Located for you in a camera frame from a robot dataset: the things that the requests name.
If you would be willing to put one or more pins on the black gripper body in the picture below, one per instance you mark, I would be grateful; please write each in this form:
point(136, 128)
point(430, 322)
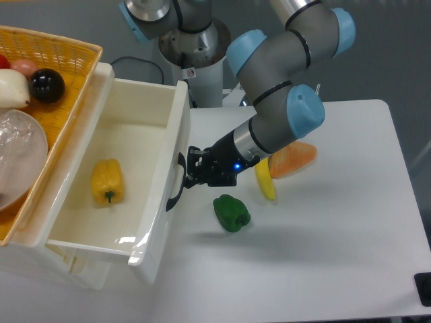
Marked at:
point(222, 162)

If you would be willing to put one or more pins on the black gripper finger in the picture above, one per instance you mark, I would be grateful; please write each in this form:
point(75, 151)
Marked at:
point(194, 160)
point(191, 181)

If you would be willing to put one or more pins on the white top drawer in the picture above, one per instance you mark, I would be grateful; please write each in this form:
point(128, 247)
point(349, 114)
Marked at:
point(146, 128)

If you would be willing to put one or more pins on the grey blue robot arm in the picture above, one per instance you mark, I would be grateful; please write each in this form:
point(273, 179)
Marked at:
point(263, 66)

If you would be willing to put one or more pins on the white drawer cabinet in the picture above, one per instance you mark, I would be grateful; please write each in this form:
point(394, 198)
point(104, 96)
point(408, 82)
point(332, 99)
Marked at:
point(38, 244)

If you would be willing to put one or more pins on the yellow banana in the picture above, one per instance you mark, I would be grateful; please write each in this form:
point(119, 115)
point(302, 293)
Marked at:
point(265, 180)

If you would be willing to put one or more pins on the green bell pepper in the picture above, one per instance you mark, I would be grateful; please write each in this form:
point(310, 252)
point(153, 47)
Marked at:
point(231, 213)

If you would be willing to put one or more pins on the orange triangular bread slice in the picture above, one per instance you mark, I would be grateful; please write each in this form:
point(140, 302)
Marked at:
point(291, 158)

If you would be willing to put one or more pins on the yellow bell pepper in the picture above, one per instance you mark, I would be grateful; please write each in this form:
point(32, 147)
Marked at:
point(106, 183)

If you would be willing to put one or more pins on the yellow woven basket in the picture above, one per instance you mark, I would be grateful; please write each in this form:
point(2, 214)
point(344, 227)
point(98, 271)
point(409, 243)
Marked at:
point(65, 67)

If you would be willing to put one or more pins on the black ball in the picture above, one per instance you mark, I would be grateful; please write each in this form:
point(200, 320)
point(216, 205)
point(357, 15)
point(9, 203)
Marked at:
point(46, 85)

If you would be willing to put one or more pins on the clear plastic wrapped bowl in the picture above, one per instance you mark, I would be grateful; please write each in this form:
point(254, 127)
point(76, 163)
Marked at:
point(24, 150)

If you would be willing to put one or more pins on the pink toy fruit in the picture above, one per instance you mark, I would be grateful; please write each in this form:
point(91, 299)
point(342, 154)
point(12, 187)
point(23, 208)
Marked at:
point(24, 66)

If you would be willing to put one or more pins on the white toy radish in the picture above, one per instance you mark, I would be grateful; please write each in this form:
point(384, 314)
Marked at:
point(14, 89)

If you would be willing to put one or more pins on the red toy tomato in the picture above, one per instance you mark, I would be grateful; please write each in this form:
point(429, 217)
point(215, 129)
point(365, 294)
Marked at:
point(4, 62)

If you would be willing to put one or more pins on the black corner clamp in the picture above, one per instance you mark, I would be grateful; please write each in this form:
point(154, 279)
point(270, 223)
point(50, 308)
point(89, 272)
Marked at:
point(423, 285)

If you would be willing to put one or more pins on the metal table bracket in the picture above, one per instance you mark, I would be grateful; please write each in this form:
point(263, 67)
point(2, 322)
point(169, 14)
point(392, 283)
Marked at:
point(235, 97)

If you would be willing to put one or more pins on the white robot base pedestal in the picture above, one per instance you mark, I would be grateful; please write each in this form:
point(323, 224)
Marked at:
point(202, 74)

